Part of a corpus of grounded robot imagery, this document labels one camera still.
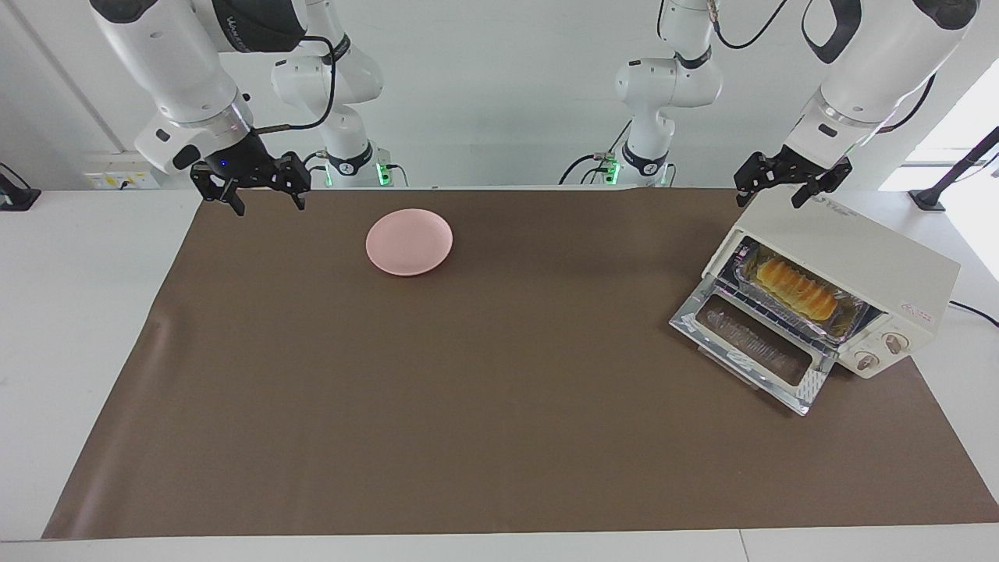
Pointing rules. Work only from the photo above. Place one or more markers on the cream oven knob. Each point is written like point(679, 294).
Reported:
point(896, 343)
point(868, 361)

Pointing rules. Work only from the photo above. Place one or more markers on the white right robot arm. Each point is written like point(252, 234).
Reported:
point(172, 62)

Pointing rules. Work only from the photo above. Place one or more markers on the cream toaster oven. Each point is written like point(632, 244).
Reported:
point(858, 250)

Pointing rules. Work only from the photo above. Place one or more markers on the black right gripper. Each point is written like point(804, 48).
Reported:
point(242, 168)

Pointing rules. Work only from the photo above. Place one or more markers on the white wall socket box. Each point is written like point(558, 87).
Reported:
point(125, 173)

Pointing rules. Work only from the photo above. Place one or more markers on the aluminium foil tray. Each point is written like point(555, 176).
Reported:
point(855, 316)

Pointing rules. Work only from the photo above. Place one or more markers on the black clamp stand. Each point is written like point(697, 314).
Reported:
point(929, 199)
point(15, 199)

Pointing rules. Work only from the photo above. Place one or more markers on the brown table mat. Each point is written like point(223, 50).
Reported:
point(468, 406)

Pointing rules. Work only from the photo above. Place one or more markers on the golden ridged bread loaf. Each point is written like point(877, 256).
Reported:
point(796, 287)

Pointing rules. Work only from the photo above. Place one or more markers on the pink round plate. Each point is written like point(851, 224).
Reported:
point(409, 242)

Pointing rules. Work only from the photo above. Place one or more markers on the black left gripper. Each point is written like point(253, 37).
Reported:
point(788, 168)

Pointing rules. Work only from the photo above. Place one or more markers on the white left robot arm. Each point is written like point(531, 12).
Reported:
point(882, 55)

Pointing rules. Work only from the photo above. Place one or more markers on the glass oven door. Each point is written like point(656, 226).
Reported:
point(753, 347)

